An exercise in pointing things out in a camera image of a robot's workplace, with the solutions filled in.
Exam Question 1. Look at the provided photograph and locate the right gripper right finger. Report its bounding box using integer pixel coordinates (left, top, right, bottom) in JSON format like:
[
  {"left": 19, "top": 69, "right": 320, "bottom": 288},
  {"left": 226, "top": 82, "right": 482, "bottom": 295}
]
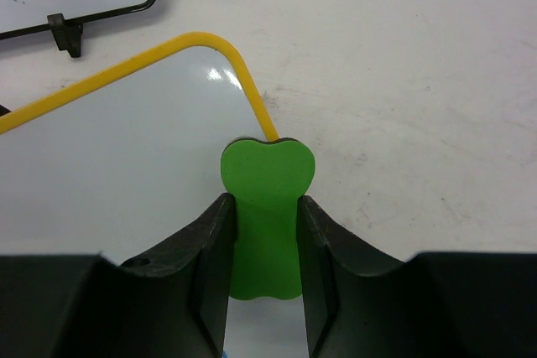
[{"left": 296, "top": 196, "right": 402, "bottom": 357}]

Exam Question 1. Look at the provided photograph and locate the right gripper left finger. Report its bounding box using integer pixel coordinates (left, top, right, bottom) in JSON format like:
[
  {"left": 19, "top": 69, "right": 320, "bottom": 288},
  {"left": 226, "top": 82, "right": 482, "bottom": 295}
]
[{"left": 117, "top": 193, "right": 237, "bottom": 357}]

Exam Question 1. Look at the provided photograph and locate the green whiteboard eraser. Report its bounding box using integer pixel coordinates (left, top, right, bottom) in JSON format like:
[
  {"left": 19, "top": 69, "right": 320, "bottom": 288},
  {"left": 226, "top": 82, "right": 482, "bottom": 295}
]
[{"left": 221, "top": 137, "right": 315, "bottom": 301}]

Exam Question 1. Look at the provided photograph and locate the yellow framed whiteboard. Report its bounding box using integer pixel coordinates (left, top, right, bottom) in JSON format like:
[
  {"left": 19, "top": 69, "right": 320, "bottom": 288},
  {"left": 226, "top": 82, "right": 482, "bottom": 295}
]
[{"left": 1, "top": 32, "right": 307, "bottom": 357}]

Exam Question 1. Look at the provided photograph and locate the black whiteboard foot clip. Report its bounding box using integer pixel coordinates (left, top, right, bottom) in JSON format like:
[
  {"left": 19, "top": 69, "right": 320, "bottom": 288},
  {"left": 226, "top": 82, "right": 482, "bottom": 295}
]
[{"left": 47, "top": 13, "right": 83, "bottom": 58}]

